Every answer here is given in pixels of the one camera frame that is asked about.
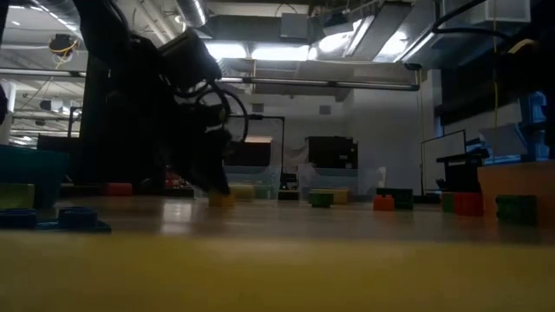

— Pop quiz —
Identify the silver ventilation duct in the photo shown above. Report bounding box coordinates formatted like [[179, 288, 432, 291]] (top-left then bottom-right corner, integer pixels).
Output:
[[175, 0, 209, 28]]

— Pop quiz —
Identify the whiteboard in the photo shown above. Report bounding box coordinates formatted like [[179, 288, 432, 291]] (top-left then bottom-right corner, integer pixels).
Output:
[[420, 128, 468, 192]]

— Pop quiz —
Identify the black background monitor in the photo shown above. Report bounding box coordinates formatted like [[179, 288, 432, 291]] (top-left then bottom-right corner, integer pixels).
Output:
[[229, 141, 272, 167]]

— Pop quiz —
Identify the grey ceiling pipe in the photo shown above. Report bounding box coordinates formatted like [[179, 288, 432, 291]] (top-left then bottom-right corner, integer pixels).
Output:
[[219, 75, 421, 92]]

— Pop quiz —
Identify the clear plastic bin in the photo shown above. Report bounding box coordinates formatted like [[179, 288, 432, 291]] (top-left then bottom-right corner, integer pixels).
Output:
[[297, 163, 387, 201], [223, 164, 283, 201]]

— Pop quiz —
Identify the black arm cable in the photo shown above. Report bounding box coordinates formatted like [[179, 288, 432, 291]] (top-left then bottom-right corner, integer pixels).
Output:
[[173, 80, 251, 144], [431, 0, 515, 41]]

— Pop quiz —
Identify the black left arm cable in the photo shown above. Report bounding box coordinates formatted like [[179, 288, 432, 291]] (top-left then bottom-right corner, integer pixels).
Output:
[[173, 80, 251, 144]]

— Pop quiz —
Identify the red wooden block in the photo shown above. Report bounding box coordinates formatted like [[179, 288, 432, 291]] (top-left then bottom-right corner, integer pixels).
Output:
[[102, 182, 134, 198]]

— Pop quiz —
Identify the window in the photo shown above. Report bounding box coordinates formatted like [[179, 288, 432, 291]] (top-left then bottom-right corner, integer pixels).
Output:
[[519, 90, 551, 161]]

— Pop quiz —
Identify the green two-by-four lego brick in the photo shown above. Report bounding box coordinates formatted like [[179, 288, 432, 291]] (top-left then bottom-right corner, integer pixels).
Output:
[[375, 186, 415, 211]]

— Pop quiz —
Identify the small orange-red lego brick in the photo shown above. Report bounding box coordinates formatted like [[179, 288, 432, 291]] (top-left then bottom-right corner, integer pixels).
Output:
[[373, 194, 395, 212]]

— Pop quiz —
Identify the grey ceiling unit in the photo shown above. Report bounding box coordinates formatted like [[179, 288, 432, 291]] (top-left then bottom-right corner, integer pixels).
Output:
[[280, 12, 310, 41]]

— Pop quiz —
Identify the yellow hanging cable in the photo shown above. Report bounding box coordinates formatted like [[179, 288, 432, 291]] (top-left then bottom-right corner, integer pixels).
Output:
[[492, 0, 500, 166]]

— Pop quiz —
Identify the blue square lego brick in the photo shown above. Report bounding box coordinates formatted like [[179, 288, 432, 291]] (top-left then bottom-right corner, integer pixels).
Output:
[[0, 206, 113, 233]]

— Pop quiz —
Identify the black background station frame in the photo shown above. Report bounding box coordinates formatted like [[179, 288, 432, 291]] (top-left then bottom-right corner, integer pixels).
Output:
[[229, 114, 286, 187]]

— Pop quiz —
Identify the white ceiling box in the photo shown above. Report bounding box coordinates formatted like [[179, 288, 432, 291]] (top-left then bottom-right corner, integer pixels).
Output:
[[469, 0, 532, 25]]

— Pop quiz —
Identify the orange translucent bin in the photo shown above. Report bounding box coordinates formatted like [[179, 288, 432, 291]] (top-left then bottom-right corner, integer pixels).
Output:
[[476, 161, 555, 229]]

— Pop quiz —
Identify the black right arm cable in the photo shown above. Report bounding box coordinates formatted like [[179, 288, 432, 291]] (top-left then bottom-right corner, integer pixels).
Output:
[[431, 0, 515, 41]]

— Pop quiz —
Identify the black partition stand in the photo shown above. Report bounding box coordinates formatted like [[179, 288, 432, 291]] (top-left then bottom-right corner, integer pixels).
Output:
[[77, 55, 174, 187]]

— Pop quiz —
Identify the grey tilted panel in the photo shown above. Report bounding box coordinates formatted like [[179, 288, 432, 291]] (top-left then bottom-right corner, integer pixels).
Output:
[[479, 123, 528, 158]]

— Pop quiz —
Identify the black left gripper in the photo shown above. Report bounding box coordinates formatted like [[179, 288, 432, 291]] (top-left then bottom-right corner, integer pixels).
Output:
[[164, 90, 235, 197]]

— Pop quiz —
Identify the black background box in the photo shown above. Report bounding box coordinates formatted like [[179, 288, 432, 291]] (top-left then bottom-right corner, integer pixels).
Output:
[[306, 135, 360, 170]]

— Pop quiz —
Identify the teal plastic bin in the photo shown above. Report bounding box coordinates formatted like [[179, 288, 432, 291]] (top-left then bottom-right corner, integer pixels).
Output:
[[0, 144, 70, 209]]

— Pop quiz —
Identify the light green arch block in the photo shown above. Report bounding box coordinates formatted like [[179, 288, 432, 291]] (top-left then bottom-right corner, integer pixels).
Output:
[[0, 183, 36, 210]]

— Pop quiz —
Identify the red wooden cube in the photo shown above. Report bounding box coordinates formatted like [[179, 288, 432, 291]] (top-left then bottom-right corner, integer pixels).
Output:
[[453, 192, 484, 217]]

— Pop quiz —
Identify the ceiling light panel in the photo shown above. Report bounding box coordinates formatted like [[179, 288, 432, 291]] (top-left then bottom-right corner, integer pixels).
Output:
[[206, 41, 248, 61], [251, 42, 320, 62]]

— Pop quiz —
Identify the black background desk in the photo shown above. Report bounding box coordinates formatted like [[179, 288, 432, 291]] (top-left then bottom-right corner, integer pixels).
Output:
[[435, 149, 491, 194]]

